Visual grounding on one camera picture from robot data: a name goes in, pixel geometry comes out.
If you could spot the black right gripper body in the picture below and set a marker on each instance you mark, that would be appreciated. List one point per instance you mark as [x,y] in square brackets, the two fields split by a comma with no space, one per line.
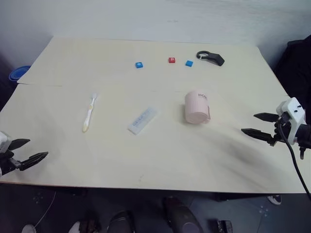
[284,129]

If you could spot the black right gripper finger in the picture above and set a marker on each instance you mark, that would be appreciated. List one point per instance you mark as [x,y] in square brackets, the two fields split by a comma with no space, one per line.
[265,117]
[257,134]

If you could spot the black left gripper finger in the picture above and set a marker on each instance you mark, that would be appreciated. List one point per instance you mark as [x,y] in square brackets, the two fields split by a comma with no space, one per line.
[17,143]
[32,160]

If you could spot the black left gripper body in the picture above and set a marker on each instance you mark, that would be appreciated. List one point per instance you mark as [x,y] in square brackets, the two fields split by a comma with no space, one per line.
[7,162]

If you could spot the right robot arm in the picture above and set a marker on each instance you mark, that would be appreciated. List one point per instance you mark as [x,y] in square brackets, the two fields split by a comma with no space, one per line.
[305,134]

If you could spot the black fabric chair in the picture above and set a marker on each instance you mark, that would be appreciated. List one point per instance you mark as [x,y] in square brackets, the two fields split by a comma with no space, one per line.
[296,63]

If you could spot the white dark sneaker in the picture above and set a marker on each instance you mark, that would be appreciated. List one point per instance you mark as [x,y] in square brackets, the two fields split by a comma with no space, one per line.
[275,199]

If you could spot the pink ribbed cup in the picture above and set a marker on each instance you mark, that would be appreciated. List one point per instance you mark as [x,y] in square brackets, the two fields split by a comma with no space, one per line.
[195,108]

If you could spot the white shoe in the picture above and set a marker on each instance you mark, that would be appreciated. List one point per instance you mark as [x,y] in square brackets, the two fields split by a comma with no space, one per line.
[74,227]
[28,228]

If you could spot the blue plastic bowl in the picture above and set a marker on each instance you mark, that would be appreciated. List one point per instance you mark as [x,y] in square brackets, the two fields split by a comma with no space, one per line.
[17,73]

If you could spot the white yellow toothbrush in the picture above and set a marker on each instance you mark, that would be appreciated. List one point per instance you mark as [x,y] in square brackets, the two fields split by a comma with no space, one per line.
[89,113]

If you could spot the plain blue cube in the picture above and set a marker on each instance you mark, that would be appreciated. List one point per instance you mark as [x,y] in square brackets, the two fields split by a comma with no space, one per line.
[189,63]

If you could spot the black remote-like object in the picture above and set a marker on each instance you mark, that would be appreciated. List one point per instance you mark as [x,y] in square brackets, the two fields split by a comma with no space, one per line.
[224,226]

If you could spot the small dark rounded shape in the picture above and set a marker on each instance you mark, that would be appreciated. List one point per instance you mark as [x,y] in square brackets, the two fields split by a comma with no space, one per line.
[121,222]

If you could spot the red cube with letter P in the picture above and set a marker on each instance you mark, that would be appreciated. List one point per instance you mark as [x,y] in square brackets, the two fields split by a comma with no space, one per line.
[171,60]

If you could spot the large dark rounded shape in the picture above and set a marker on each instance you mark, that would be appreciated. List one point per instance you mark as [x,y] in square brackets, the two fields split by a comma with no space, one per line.
[181,217]

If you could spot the translucent white toothbrush case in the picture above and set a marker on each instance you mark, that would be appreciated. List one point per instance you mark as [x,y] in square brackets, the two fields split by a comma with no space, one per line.
[143,120]

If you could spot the blue cube with letter O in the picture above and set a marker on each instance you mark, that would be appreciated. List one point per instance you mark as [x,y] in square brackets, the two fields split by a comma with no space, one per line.
[139,65]

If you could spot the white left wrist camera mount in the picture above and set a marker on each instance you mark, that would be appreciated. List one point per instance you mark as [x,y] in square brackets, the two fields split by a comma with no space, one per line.
[3,142]

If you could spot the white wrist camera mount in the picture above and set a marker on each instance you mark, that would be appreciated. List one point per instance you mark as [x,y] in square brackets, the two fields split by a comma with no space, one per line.
[294,114]
[3,142]

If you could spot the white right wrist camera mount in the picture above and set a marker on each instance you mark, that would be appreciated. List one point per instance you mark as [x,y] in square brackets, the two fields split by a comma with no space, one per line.
[294,114]

